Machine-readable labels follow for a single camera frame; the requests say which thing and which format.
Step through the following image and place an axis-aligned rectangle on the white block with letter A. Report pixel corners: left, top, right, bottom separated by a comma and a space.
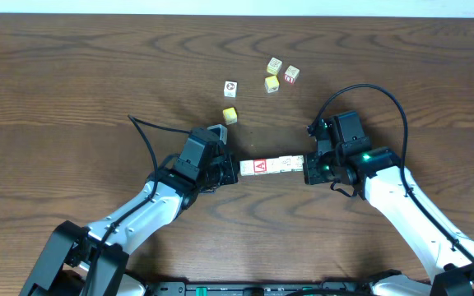
224, 81, 238, 98

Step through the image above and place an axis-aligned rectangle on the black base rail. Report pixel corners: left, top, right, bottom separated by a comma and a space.
145, 281, 371, 296

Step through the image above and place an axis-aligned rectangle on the white block letter M ladybug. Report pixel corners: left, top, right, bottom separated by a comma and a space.
239, 160, 255, 176

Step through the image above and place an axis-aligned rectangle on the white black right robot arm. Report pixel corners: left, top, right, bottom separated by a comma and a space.
303, 147, 474, 295

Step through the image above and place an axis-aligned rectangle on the white block number 4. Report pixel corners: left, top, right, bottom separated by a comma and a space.
266, 158, 281, 174

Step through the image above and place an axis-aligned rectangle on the yellow bordered block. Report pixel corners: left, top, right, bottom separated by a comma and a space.
267, 58, 282, 76

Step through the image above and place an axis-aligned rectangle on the yellow white block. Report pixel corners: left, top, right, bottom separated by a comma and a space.
264, 76, 280, 93

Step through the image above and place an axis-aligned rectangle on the red block letter A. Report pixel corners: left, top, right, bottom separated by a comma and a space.
253, 159, 267, 175

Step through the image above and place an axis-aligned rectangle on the white block with green edge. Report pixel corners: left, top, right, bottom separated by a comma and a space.
291, 155, 304, 171

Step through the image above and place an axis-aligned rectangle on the yellow top block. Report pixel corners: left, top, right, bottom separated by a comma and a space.
222, 107, 238, 125

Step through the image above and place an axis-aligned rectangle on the red bordered block rear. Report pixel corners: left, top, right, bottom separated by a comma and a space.
284, 65, 300, 85

